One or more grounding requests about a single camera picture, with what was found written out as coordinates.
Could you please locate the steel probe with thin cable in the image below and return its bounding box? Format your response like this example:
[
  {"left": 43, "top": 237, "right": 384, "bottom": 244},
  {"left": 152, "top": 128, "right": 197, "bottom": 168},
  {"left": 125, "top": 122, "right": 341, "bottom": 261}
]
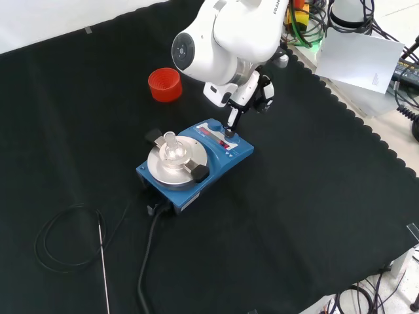
[{"left": 34, "top": 192, "right": 141, "bottom": 314}]

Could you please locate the heater with blue base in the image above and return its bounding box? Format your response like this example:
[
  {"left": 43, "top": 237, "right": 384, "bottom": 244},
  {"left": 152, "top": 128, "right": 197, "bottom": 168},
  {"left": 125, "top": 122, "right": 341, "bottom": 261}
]
[{"left": 136, "top": 118, "right": 255, "bottom": 215}]

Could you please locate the yellow stop button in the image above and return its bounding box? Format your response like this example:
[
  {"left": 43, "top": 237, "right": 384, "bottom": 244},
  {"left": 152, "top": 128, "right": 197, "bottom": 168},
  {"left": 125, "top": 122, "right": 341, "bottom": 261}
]
[{"left": 284, "top": 0, "right": 310, "bottom": 33}]

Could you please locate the coiled black cable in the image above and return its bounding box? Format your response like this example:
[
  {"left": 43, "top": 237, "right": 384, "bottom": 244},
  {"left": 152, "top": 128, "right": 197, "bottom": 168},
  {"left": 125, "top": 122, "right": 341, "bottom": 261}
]
[{"left": 397, "top": 103, "right": 419, "bottom": 142}]

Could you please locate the black bench cloth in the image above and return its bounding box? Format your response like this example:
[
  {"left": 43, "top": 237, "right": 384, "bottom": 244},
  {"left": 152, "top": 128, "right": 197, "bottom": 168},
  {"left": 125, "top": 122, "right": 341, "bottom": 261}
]
[{"left": 0, "top": 0, "right": 419, "bottom": 314}]

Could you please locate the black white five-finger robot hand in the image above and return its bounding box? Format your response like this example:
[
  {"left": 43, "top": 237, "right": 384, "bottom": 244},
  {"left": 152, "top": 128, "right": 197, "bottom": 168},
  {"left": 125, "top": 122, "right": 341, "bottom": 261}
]
[{"left": 202, "top": 70, "right": 276, "bottom": 138}]

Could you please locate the clear round-bottom glass flask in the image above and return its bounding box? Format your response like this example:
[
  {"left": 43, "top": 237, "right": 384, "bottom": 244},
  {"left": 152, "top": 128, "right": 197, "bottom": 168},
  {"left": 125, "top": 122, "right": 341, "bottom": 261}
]
[{"left": 159, "top": 131, "right": 187, "bottom": 164}]

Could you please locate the red ribbed plastic cup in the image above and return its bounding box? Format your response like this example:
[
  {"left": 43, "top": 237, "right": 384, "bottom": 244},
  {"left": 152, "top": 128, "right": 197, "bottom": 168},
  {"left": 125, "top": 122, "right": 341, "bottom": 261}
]
[{"left": 147, "top": 67, "right": 183, "bottom": 103}]

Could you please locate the pale grey board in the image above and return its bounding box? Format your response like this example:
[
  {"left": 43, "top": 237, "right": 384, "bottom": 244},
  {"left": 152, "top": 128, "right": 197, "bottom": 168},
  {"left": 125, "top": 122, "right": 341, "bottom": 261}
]
[{"left": 322, "top": 77, "right": 399, "bottom": 118}]

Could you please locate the black power adapter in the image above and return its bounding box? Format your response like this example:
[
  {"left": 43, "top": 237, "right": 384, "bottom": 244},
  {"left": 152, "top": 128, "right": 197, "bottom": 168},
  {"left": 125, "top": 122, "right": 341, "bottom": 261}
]
[{"left": 391, "top": 57, "right": 419, "bottom": 88}]

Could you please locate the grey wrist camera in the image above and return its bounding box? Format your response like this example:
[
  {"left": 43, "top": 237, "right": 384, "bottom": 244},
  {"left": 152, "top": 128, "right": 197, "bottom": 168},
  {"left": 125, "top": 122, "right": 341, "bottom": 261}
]
[{"left": 273, "top": 48, "right": 289, "bottom": 69}]

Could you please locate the green cable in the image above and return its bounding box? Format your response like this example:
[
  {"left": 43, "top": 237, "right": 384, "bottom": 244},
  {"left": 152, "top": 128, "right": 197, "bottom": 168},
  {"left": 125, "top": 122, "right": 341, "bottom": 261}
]
[{"left": 287, "top": 8, "right": 325, "bottom": 48}]

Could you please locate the thick black power cable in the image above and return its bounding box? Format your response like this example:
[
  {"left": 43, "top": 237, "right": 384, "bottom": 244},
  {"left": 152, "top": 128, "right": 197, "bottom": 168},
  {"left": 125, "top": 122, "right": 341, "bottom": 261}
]
[{"left": 137, "top": 203, "right": 172, "bottom": 314}]

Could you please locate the white paper sheet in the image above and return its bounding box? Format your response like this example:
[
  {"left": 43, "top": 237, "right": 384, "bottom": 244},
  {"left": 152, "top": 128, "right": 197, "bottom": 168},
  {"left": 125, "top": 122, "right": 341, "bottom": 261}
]
[{"left": 314, "top": 27, "right": 406, "bottom": 95}]

